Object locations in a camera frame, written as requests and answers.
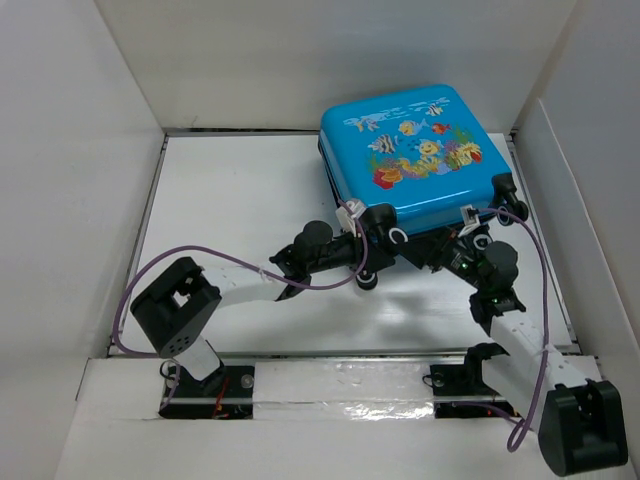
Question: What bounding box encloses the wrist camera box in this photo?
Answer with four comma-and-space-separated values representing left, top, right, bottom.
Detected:
458, 205, 481, 237
335, 199, 366, 237

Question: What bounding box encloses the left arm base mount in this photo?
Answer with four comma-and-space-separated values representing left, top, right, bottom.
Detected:
159, 361, 255, 420

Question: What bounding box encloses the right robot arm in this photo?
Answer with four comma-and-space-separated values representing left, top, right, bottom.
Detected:
423, 227, 629, 476

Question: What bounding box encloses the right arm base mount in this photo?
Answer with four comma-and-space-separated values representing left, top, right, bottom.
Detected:
422, 364, 520, 423

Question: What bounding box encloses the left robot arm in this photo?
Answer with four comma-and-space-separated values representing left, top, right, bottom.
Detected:
130, 219, 408, 397

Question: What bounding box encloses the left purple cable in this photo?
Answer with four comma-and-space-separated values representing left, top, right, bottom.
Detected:
112, 198, 371, 416

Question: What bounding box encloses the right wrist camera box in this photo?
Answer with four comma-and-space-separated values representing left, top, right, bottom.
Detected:
458, 205, 481, 237

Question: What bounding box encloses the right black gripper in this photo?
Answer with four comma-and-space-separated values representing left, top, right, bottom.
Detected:
392, 226, 487, 292

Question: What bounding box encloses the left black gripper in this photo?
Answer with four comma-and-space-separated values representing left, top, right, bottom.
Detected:
307, 223, 393, 275

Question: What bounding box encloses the blue hard-shell suitcase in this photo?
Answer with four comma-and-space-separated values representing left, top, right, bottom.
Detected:
317, 83, 529, 291

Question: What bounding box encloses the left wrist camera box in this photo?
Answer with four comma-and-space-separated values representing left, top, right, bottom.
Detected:
335, 199, 366, 237

